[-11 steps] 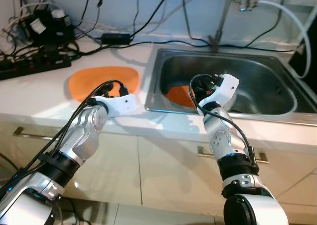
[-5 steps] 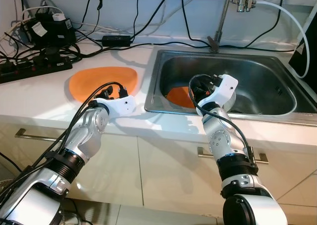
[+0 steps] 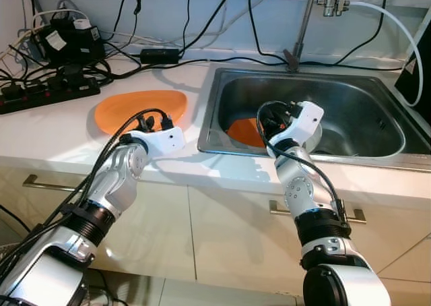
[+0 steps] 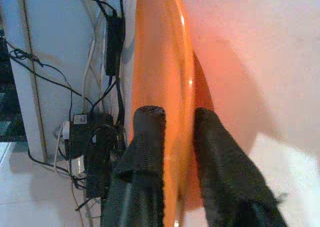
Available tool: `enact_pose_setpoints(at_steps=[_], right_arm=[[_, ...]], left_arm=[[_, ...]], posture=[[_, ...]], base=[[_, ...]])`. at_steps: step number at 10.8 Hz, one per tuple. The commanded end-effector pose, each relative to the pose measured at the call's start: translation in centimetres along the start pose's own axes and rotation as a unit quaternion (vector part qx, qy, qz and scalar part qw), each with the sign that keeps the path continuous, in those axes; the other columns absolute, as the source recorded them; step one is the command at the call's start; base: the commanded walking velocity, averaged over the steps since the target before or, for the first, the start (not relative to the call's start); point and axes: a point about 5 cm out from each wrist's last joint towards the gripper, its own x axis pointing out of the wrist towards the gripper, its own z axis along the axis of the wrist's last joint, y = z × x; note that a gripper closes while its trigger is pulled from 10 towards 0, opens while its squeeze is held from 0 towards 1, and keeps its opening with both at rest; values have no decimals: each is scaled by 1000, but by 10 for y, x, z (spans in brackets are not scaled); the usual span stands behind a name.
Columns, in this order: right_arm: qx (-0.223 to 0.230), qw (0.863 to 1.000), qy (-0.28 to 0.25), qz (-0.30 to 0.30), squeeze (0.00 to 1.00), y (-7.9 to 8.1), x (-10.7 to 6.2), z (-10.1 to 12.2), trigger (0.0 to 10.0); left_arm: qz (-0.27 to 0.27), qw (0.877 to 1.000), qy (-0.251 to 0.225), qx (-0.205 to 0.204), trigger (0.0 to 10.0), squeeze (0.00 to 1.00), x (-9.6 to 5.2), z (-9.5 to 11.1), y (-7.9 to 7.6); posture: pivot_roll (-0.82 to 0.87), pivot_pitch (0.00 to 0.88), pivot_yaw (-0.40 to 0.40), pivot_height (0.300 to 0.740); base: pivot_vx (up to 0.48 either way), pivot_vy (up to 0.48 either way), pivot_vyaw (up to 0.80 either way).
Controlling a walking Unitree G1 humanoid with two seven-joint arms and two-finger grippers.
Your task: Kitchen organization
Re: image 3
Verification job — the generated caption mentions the black charger box white labels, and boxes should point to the black charger box white labels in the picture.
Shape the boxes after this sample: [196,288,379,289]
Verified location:
[34,18,107,68]

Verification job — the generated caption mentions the black appliance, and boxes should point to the black appliance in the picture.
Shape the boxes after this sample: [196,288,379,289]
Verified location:
[394,13,431,126]

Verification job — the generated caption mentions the white water hose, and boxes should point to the white water hose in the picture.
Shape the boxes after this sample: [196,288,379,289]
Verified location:
[345,0,424,109]

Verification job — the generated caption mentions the orange bowl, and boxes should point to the orange bowl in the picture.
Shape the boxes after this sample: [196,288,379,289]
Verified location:
[226,117,268,149]

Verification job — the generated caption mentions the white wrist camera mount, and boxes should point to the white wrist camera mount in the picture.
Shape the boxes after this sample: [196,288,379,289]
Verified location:
[286,101,325,150]
[137,125,187,160]

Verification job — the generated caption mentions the small black power adapter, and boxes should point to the small black power adapter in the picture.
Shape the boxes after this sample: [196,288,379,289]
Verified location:
[139,47,181,66]

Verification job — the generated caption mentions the orange plate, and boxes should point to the orange plate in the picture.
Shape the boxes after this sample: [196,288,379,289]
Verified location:
[94,89,189,136]

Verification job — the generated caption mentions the chrome kitchen faucet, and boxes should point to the chrome kitchen faucet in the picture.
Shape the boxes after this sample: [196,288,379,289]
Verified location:
[283,0,349,73]

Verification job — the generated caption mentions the white bowl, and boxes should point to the white bowl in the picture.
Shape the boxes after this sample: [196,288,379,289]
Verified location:
[304,117,325,153]

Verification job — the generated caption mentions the black power strip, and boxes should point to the black power strip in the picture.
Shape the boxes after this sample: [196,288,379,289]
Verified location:
[0,72,102,115]

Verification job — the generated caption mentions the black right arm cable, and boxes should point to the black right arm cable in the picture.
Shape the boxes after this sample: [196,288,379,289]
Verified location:
[257,100,350,224]

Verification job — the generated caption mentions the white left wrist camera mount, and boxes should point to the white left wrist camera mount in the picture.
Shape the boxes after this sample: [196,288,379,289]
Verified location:
[137,125,187,160]

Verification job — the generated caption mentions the white kitchen cabinet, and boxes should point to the white kitchen cabinet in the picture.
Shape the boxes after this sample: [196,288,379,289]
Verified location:
[0,164,431,306]

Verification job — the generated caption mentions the stainless steel sink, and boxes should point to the stainless steel sink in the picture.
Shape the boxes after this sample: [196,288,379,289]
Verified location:
[197,66,431,174]

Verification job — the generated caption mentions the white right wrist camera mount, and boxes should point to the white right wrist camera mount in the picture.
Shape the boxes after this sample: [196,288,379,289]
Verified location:
[286,101,325,150]

